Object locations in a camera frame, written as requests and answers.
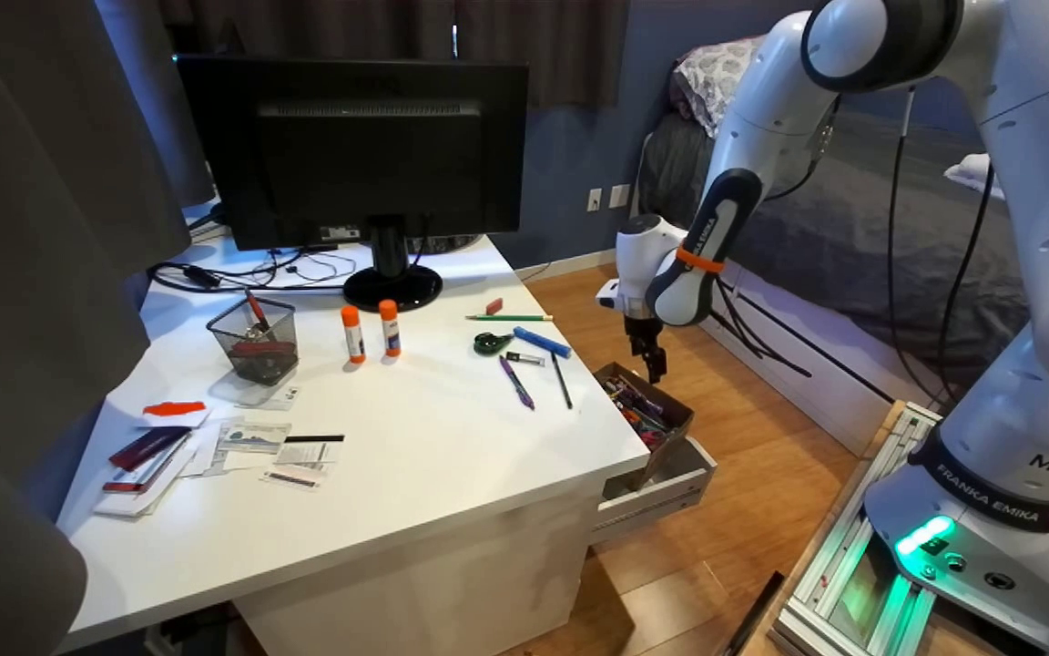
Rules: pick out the white desk drawer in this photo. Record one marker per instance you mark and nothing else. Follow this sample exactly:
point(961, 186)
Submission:
point(676, 471)

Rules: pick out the dark blue pen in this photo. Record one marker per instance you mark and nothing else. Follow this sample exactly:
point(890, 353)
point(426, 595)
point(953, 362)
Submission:
point(520, 383)

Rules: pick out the green tape dispenser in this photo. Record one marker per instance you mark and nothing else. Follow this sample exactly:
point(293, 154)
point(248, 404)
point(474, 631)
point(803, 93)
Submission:
point(488, 343)

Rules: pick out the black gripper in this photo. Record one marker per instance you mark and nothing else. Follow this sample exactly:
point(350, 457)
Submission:
point(645, 341)

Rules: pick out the red and white booklet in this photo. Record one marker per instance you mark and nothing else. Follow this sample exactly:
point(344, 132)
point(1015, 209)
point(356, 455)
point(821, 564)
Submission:
point(145, 471)

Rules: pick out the green pencil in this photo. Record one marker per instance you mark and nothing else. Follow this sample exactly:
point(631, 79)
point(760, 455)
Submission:
point(520, 318)

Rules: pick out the black computer monitor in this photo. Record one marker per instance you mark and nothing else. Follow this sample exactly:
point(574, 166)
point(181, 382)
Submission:
point(381, 152)

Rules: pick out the orange cap glue stick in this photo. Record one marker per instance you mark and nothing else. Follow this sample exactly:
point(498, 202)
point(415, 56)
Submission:
point(350, 332)
point(391, 331)

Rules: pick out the black mesh pen cup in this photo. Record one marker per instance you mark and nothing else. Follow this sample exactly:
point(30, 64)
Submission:
point(255, 341)

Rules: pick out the blue marker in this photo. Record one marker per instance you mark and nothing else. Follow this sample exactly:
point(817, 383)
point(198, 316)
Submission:
point(540, 341)

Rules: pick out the white desk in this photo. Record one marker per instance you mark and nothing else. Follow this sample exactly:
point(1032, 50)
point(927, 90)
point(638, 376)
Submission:
point(447, 519)

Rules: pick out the black pen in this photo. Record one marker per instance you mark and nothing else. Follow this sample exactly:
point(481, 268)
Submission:
point(563, 383)

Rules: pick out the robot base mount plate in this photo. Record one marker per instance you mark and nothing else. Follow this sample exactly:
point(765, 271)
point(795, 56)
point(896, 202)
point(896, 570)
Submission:
point(910, 541)

